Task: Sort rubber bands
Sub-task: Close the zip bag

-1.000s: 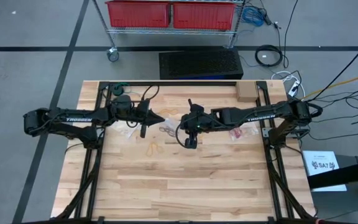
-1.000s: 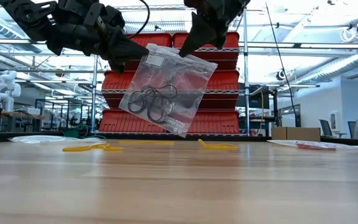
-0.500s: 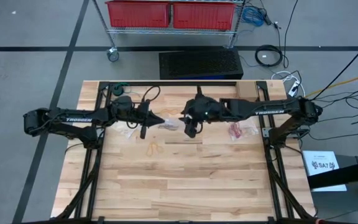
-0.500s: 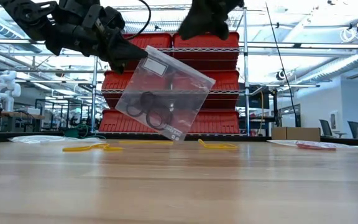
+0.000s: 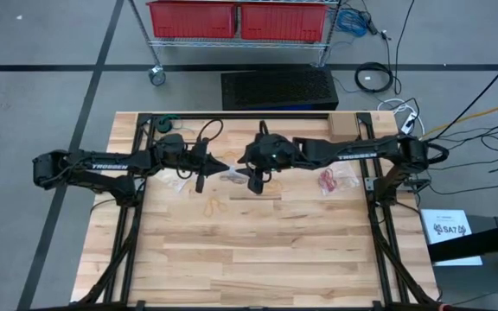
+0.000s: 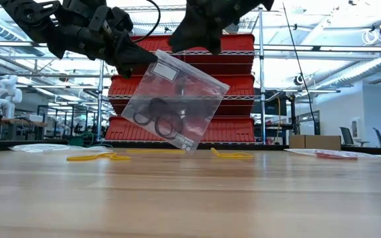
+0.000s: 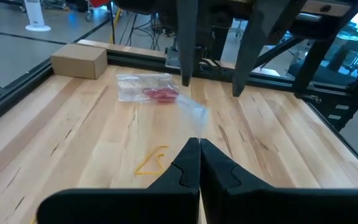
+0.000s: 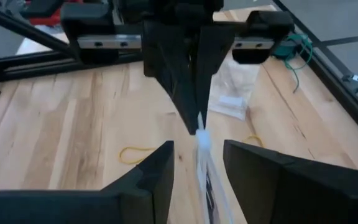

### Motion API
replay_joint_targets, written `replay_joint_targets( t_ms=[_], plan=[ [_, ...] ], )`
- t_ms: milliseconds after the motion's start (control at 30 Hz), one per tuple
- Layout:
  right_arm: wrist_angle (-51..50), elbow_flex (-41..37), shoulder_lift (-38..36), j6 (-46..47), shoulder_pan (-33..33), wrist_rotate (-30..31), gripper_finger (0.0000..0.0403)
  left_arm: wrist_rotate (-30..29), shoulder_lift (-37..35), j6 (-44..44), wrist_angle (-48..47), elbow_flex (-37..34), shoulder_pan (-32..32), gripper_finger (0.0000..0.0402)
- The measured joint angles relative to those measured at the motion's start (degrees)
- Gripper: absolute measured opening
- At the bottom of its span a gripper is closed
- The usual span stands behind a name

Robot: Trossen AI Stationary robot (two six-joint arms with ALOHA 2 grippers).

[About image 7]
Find small cardboard box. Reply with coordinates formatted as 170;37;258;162
50;42;108;80

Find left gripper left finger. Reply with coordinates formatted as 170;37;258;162
36;137;201;224

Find thin black floor cables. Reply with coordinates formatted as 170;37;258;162
118;12;167;50

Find red rubber band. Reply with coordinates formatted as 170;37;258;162
154;86;180;100
149;91;178;105
141;87;163;100

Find black aluminium rig frame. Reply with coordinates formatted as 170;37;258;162
0;29;358;180

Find yellow rubber band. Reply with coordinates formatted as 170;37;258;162
134;145;170;175

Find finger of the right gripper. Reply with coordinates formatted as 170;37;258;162
231;0;308;97
175;0;199;87

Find grey metal bracket plate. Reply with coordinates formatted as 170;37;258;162
165;46;181;68

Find white floor stand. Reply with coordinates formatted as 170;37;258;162
23;0;52;32

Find clear plastic zip bag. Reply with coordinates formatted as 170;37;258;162
174;93;211;141
116;73;183;103

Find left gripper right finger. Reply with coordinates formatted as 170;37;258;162
200;138;358;224

